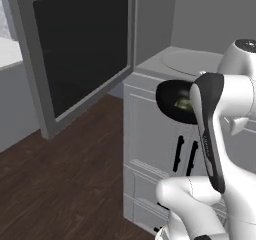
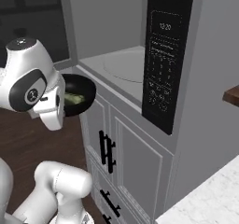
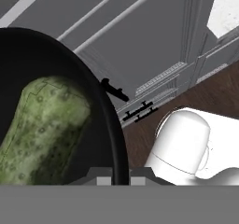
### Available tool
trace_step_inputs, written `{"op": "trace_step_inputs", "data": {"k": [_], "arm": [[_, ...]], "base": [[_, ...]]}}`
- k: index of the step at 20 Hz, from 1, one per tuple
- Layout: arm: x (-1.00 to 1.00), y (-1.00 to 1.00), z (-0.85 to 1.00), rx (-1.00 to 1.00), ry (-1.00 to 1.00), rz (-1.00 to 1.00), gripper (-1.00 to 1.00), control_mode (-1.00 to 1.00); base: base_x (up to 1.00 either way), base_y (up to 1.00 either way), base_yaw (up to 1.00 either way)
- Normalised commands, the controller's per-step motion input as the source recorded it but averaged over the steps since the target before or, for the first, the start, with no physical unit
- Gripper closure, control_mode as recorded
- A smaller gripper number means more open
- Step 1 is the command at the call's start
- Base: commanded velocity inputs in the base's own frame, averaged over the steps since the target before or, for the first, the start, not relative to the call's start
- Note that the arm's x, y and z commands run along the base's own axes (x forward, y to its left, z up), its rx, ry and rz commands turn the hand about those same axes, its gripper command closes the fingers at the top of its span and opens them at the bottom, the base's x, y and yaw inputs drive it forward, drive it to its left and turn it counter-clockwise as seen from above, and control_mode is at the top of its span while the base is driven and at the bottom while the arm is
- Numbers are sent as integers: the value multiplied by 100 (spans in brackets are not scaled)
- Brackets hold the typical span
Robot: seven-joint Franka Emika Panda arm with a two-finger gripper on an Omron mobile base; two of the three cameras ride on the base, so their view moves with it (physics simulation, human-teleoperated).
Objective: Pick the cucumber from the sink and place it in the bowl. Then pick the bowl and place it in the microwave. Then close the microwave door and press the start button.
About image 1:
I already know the black bowl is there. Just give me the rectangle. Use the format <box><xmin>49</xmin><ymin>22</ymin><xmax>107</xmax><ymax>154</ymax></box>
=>
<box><xmin>155</xmin><ymin>79</ymin><xmax>200</xmax><ymax>126</ymax></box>

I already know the grey microwave door, dark window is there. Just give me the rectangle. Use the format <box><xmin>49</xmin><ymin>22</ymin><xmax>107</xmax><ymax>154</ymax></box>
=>
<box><xmin>4</xmin><ymin>0</ymin><xmax>138</xmax><ymax>141</ymax></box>

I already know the green cucumber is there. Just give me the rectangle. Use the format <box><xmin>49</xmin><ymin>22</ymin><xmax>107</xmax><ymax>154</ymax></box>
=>
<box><xmin>174</xmin><ymin>96</ymin><xmax>193</xmax><ymax>111</ymax></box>

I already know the grey microwave oven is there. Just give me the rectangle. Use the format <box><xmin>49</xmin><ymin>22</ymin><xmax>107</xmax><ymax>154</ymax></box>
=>
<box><xmin>131</xmin><ymin>0</ymin><xmax>256</xmax><ymax>82</ymax></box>

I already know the black cupboard door handle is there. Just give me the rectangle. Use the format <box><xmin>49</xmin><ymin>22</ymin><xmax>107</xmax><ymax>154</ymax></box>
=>
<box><xmin>172</xmin><ymin>135</ymin><xmax>185</xmax><ymax>174</ymax></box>
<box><xmin>185</xmin><ymin>140</ymin><xmax>200</xmax><ymax>177</ymax></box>

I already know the grey drawer front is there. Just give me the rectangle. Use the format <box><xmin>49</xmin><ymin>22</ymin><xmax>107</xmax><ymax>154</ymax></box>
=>
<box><xmin>132</xmin><ymin>172</ymin><xmax>174</xmax><ymax>208</ymax></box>

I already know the grey microwave turntable plate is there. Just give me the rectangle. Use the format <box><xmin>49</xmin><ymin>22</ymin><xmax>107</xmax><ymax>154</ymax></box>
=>
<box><xmin>160</xmin><ymin>50</ymin><xmax>225</xmax><ymax>77</ymax></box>

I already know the grey cupboard run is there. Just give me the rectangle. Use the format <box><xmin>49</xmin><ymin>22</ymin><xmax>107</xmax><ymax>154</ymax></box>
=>
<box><xmin>0</xmin><ymin>61</ymin><xmax>42</xmax><ymax>154</ymax></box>

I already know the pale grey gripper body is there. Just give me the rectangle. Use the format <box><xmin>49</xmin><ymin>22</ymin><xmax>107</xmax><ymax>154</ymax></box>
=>
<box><xmin>228</xmin><ymin>116</ymin><xmax>250</xmax><ymax>136</ymax></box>

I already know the grey cupboard door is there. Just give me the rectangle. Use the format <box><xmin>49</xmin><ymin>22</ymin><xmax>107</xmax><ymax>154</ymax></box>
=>
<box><xmin>127</xmin><ymin>83</ymin><xmax>201</xmax><ymax>179</ymax></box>

